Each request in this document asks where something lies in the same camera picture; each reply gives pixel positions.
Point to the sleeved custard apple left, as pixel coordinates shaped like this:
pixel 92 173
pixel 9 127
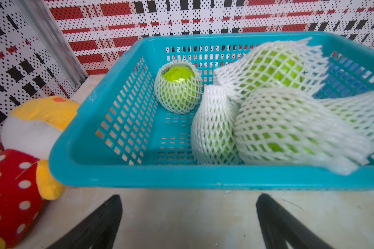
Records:
pixel 178 86

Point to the sleeved custard apple front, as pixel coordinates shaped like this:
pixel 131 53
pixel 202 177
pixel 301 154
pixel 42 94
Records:
pixel 357 110

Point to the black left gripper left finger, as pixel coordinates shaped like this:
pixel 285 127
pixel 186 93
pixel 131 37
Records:
pixel 96 231

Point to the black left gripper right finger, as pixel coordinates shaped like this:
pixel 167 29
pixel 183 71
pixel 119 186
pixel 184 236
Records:
pixel 279 228

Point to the teal plastic basket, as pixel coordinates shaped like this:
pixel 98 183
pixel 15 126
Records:
pixel 121 137

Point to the sleeved custard apple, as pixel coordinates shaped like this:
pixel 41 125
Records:
pixel 178 86
pixel 357 110

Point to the white foam net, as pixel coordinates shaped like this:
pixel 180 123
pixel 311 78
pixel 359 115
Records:
pixel 287 127
pixel 212 136
pixel 233 76

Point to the green custard apple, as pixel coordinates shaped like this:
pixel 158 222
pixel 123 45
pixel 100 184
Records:
pixel 285 68

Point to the yellow red plush toy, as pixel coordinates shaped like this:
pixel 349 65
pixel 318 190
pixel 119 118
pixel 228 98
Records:
pixel 28 136

